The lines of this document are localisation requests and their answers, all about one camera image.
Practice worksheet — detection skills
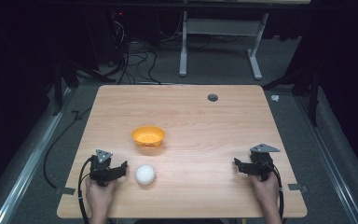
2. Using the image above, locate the white metal desk frame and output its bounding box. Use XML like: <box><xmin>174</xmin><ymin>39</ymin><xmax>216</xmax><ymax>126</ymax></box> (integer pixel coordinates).
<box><xmin>178</xmin><ymin>10</ymin><xmax>270</xmax><ymax>81</ymax></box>

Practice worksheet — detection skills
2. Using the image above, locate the aluminium floor rail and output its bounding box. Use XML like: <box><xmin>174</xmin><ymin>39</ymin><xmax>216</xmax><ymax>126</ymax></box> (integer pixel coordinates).
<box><xmin>0</xmin><ymin>87</ymin><xmax>73</xmax><ymax>224</ymax></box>
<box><xmin>294</xmin><ymin>94</ymin><xmax>358</xmax><ymax>224</ymax></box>

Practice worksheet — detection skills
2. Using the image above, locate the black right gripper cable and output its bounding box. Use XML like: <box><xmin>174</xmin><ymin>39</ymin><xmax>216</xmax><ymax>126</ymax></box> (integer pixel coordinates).
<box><xmin>263</xmin><ymin>160</ymin><xmax>285</xmax><ymax>219</ymax></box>

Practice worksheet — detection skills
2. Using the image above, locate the black metal stand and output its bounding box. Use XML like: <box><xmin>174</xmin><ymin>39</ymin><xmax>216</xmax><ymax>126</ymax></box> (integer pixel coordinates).
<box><xmin>261</xmin><ymin>66</ymin><xmax>322</xmax><ymax>127</ymax></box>
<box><xmin>45</xmin><ymin>57</ymin><xmax>117</xmax><ymax>117</ymax></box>

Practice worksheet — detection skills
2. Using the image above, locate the grey tape strip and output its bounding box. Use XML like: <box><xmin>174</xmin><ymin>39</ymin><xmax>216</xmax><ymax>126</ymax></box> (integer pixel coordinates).
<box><xmin>55</xmin><ymin>186</ymin><xmax>76</xmax><ymax>197</ymax></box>
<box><xmin>287</xmin><ymin>183</ymin><xmax>310</xmax><ymax>194</ymax></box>

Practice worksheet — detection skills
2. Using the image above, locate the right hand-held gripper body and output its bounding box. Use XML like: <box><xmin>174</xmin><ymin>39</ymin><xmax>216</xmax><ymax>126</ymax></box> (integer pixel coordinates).
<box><xmin>247</xmin><ymin>143</ymin><xmax>282</xmax><ymax>183</ymax></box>

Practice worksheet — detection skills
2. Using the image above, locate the orange plastic bowl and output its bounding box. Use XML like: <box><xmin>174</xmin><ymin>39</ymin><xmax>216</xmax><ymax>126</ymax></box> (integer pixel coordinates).
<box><xmin>131</xmin><ymin>125</ymin><xmax>167</xmax><ymax>148</ymax></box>

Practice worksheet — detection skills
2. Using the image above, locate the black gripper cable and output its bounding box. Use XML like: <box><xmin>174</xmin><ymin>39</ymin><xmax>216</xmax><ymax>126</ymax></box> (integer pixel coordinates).
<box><xmin>76</xmin><ymin>156</ymin><xmax>95</xmax><ymax>224</ymax></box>
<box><xmin>263</xmin><ymin>160</ymin><xmax>285</xmax><ymax>219</ymax></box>

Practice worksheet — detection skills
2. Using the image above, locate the white round ball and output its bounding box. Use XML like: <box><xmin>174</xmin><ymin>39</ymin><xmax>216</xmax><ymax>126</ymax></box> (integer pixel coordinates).
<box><xmin>135</xmin><ymin>164</ymin><xmax>157</xmax><ymax>187</ymax></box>

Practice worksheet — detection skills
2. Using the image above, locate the bundle of black floor cables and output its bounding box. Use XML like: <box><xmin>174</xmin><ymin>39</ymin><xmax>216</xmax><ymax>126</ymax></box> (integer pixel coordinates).
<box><xmin>106</xmin><ymin>18</ymin><xmax>187</xmax><ymax>86</ymax></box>

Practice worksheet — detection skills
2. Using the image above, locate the black floor cable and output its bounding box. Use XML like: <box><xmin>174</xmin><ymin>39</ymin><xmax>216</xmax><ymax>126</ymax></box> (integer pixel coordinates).
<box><xmin>42</xmin><ymin>106</ymin><xmax>93</xmax><ymax>189</ymax></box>

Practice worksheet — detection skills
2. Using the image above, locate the person's left hand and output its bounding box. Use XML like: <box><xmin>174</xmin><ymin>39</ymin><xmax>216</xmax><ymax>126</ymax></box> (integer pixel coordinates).
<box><xmin>85</xmin><ymin>176</ymin><xmax>118</xmax><ymax>218</ymax></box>

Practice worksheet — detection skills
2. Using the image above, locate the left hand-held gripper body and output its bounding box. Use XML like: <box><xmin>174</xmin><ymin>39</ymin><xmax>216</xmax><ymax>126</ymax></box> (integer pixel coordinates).
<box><xmin>89</xmin><ymin>148</ymin><xmax>120</xmax><ymax>188</ymax></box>

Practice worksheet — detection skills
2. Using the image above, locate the person's right hand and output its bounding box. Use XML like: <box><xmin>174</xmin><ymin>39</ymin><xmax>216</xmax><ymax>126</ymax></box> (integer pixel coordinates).
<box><xmin>249</xmin><ymin>171</ymin><xmax>282</xmax><ymax>214</ymax></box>

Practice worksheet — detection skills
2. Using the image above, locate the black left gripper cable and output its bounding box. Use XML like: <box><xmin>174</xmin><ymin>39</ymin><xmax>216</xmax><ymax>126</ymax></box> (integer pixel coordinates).
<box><xmin>76</xmin><ymin>156</ymin><xmax>95</xmax><ymax>224</ymax></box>

